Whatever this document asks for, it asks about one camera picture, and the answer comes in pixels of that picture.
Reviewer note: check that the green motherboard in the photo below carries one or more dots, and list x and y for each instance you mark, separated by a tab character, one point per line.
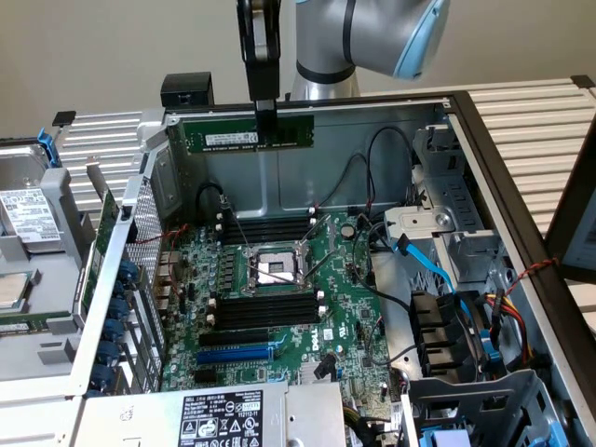
344	321

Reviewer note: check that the grey metal disk bay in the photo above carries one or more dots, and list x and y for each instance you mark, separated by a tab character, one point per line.
465	242

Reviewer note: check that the RAM slot white latches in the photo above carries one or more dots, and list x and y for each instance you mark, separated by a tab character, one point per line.
265	231
270	308
265	219

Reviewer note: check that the silver power supply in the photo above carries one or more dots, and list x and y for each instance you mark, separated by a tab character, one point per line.
139	419

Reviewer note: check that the dark grey disk bay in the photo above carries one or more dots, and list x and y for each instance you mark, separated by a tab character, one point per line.
465	386

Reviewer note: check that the silver finned heat sink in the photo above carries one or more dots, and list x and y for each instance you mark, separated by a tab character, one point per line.
316	371

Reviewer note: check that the black angled SATA plug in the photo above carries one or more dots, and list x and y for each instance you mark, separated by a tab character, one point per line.
325	367

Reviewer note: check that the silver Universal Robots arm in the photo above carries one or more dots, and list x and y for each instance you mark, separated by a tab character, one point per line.
326	37

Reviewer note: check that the grey parts rack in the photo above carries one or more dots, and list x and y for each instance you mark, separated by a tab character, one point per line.
51	279

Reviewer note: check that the blue card retention clip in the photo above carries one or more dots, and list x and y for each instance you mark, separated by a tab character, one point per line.
109	350
102	374
120	308
128	271
113	329

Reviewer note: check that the green graphics card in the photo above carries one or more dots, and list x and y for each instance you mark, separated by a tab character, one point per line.
100	233

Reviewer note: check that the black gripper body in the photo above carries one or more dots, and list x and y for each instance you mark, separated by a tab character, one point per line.
275	32

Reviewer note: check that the RAM memory stick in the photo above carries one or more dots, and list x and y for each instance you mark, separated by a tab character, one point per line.
270	323

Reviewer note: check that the silver hard disk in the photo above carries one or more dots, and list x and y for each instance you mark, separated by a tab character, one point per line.
28	214

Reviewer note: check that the thin metal locking lever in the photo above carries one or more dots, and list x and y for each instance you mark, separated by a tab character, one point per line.
274	274
239	224

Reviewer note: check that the grey metal PC case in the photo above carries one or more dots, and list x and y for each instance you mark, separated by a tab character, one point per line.
326	177

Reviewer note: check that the long black expansion slot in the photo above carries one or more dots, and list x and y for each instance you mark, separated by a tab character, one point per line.
233	338

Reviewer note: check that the black box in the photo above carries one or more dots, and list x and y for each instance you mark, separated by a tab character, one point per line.
186	88

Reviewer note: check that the black plastic fan shroud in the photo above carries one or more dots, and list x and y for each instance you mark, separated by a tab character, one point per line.
433	326

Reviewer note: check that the blue expansion slot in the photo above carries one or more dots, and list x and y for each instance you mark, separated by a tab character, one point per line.
233	356

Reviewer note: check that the silver socket cover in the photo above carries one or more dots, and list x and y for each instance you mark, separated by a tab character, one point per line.
326	233

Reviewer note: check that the silver coin cell battery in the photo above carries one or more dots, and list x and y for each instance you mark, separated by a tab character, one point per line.
347	229

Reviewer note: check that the black slat end cap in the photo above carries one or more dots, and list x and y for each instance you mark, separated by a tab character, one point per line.
583	82
64	118

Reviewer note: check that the CPU socket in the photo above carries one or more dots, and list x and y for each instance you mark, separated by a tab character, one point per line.
272	269

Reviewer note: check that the short black expansion slot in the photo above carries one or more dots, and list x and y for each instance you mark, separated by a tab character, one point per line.
206	377

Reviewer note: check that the silver CPU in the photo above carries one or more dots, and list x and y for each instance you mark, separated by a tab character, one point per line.
10	291

